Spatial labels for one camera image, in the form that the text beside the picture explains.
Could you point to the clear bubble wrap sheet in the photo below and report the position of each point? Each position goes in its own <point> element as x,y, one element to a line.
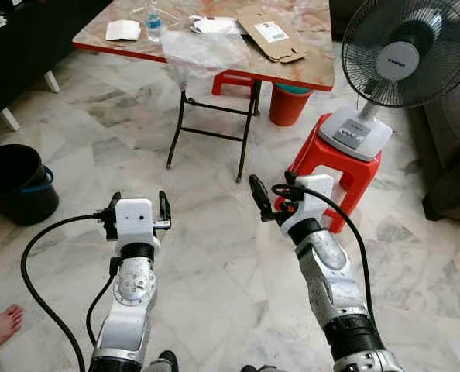
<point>203,54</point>

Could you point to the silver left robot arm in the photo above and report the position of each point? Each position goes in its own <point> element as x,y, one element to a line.
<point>133,310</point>

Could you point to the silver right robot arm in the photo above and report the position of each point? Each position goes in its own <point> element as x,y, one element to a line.
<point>331,279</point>

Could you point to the large red plastic stool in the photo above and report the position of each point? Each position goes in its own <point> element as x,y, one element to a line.
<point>331,167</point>

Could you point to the orange plastic bucket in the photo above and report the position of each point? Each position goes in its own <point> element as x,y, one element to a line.
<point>288,107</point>

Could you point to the small red plastic stool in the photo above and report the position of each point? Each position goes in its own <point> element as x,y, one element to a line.
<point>234,79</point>

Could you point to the dark brown sofa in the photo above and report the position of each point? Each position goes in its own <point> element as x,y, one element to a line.
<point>447,155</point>

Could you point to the folding table marble top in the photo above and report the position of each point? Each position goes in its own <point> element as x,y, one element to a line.
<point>319,46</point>

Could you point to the brown cardboard piece with label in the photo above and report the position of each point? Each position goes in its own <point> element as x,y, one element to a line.
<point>269,35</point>

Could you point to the robot left leg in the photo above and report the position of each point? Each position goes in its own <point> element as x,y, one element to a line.
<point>166,360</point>

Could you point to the robot leg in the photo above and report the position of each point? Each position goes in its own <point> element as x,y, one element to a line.
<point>261,368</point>
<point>166,360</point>

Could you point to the robot right leg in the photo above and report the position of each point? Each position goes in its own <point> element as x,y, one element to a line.
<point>261,368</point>

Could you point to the black white table fan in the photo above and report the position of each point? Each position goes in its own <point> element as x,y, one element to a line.
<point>396,58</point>

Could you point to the white paper napkin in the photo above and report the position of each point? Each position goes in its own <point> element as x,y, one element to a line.
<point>123,30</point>

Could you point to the white plastic packet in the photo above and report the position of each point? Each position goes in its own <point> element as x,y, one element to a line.
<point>214,25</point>

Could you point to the clear plastic water bottle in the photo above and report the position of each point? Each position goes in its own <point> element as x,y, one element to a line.
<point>153,25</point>

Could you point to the black low TV bench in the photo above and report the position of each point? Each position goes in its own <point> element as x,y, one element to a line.
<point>29,39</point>

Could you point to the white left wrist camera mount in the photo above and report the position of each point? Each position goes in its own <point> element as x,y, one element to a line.
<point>134,221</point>

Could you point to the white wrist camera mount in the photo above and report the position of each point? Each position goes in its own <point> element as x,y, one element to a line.
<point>314,198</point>
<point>134,221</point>

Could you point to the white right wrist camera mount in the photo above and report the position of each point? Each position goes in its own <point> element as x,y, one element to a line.
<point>314,198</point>

